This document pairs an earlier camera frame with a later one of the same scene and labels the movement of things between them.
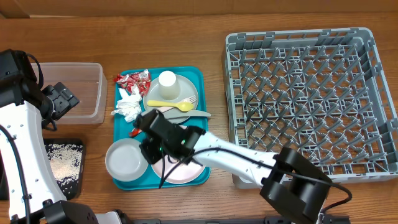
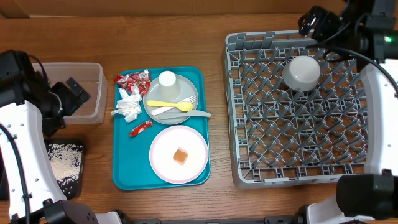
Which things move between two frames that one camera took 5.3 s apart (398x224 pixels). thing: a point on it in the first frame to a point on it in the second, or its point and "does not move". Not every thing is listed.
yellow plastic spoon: [185, 106] does not move
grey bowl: [125, 161] to [301, 73]
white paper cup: [168, 85] does not move
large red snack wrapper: [142, 80] does not move
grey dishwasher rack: [321, 91] does not move
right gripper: [151, 156] to [325, 18]
